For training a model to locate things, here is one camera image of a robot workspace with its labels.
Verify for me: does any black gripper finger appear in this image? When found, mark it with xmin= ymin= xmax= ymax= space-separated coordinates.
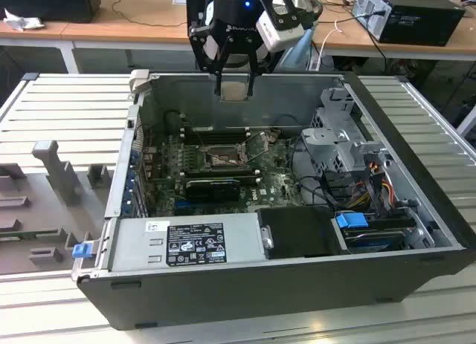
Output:
xmin=188 ymin=24 xmax=231 ymax=96
xmin=246 ymin=46 xmax=261 ymax=98

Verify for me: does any green RAM stick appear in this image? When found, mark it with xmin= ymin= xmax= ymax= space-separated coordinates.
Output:
xmin=0 ymin=230 xmax=39 ymax=243

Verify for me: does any black plastic shroud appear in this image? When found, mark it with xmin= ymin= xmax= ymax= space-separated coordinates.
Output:
xmin=256 ymin=206 xmax=350 ymax=259

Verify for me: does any crumpled white paper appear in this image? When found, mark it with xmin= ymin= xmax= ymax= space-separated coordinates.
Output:
xmin=3 ymin=7 xmax=45 ymax=32

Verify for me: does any grey metal drive cage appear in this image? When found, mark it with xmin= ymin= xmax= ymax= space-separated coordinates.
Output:
xmin=300 ymin=86 xmax=391 ymax=174

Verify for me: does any grey power supply unit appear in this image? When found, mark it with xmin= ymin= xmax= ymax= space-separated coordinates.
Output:
xmin=109 ymin=212 xmax=267 ymax=273

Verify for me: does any black RAM stick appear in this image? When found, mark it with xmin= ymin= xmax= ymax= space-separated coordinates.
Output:
xmin=181 ymin=165 xmax=257 ymax=184

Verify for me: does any pale blue teach pendant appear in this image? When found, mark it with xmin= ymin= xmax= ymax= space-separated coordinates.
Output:
xmin=277 ymin=24 xmax=318 ymax=72

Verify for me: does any metal socket cover frame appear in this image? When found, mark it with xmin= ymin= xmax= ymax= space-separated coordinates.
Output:
xmin=243 ymin=130 xmax=269 ymax=163

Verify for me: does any yellow red wire bundle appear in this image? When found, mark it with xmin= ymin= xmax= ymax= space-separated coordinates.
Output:
xmin=349 ymin=180 xmax=396 ymax=212

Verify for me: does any small black computer tower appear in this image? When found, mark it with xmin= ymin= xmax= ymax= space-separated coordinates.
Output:
xmin=185 ymin=0 xmax=215 ymax=39

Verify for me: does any CPU with silver top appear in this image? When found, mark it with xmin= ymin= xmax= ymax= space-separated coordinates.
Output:
xmin=219 ymin=79 xmax=251 ymax=100

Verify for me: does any blue disk carrier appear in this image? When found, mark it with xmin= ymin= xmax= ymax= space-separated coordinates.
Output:
xmin=334 ymin=212 xmax=369 ymax=233

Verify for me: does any black graphics card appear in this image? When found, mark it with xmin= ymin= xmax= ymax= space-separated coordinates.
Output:
xmin=184 ymin=178 xmax=241 ymax=203

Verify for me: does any large black box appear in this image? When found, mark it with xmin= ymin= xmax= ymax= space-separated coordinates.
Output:
xmin=0 ymin=0 xmax=102 ymax=25

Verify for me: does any thin black desk cable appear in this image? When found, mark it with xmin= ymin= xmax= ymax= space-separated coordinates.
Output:
xmin=110 ymin=0 xmax=187 ymax=27

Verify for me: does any open black PC case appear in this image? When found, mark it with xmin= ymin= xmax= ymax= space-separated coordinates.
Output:
xmin=70 ymin=69 xmax=476 ymax=332

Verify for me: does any wooden desk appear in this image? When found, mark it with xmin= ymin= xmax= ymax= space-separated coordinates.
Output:
xmin=0 ymin=0 xmax=209 ymax=74
xmin=311 ymin=0 xmax=476 ymax=62

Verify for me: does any green motherboard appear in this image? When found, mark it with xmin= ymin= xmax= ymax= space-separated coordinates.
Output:
xmin=143 ymin=130 xmax=309 ymax=217

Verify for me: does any CPU socket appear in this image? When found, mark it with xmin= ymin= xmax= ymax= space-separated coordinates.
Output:
xmin=202 ymin=145 xmax=249 ymax=170

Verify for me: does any black internal cable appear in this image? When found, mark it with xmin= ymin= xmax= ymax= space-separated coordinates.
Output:
xmin=289 ymin=135 xmax=335 ymax=208

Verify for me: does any white cable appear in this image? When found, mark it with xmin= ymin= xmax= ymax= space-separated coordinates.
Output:
xmin=308 ymin=19 xmax=343 ymax=70

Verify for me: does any grey case handle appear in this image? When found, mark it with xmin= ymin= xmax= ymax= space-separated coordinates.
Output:
xmin=128 ymin=69 xmax=150 ymax=97

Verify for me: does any grey parts rack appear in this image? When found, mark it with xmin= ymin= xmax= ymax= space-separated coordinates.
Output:
xmin=0 ymin=139 xmax=116 ymax=276

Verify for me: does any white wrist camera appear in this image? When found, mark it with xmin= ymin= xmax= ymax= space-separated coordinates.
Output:
xmin=259 ymin=0 xmax=305 ymax=50

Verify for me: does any thin wire locking lever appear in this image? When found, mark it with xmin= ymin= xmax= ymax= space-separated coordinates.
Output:
xmin=241 ymin=130 xmax=251 ymax=163
xmin=195 ymin=128 xmax=211 ymax=155

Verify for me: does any hard disk drive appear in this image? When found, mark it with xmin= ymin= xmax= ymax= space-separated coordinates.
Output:
xmin=342 ymin=227 xmax=407 ymax=254

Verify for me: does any black desktop computer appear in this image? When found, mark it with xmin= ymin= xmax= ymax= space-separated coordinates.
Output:
xmin=351 ymin=0 xmax=466 ymax=48

